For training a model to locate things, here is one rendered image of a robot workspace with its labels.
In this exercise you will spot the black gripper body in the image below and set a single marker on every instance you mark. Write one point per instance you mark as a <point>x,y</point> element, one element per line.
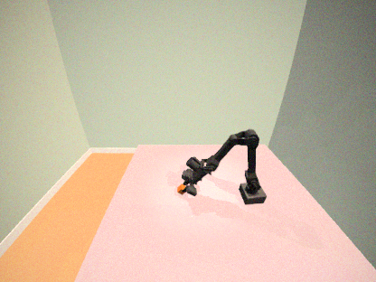
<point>190,189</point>

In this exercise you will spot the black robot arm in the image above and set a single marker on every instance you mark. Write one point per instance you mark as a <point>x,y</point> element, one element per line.
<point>251,140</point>

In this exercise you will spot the orange block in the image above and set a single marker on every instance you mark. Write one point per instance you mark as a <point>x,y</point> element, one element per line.
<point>180,188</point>

